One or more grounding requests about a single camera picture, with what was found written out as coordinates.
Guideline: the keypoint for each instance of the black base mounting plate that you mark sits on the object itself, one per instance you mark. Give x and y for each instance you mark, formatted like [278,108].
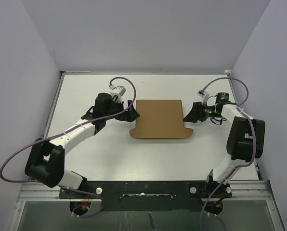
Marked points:
[145,195]

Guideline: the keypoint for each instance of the aluminium table frame rail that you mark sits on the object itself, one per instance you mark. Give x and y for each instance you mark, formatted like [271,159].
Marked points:
[210,207]

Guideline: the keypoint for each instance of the brown cardboard box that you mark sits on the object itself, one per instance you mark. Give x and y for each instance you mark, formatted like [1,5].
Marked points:
[160,119]

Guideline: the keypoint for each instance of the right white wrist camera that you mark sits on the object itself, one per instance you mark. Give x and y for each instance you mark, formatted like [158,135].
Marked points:
[204,95]

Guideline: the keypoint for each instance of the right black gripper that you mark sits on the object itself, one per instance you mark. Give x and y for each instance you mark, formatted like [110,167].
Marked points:
[196,113]

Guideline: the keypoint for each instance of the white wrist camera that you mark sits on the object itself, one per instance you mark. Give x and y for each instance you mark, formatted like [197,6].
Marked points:
[204,95]
[117,93]

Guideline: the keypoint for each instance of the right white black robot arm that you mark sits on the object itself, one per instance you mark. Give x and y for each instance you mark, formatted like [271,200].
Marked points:
[245,141]

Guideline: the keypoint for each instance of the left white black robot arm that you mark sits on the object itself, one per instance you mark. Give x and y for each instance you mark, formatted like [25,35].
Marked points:
[46,162]

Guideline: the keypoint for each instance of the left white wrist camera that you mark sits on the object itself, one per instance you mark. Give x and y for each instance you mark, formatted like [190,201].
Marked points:
[117,93]

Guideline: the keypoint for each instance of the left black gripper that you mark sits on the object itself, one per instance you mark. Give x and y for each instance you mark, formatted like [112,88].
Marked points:
[129,115]

